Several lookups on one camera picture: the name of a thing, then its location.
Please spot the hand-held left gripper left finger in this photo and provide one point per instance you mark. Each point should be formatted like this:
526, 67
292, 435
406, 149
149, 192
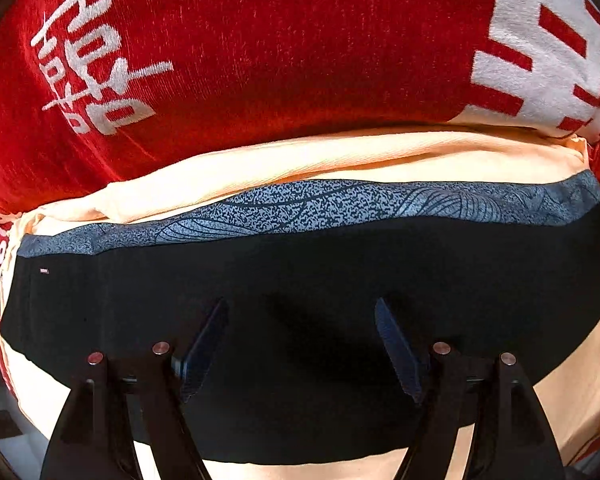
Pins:
206, 340

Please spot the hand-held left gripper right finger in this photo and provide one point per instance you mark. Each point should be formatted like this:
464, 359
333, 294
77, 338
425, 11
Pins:
395, 345

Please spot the black pants with grey waistband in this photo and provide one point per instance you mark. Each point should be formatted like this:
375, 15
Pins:
300, 265

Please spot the peach cloth sheet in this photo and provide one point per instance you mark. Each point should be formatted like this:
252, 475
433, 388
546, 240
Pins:
340, 157

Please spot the red printed blanket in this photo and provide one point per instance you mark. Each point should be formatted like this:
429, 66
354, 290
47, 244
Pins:
280, 35

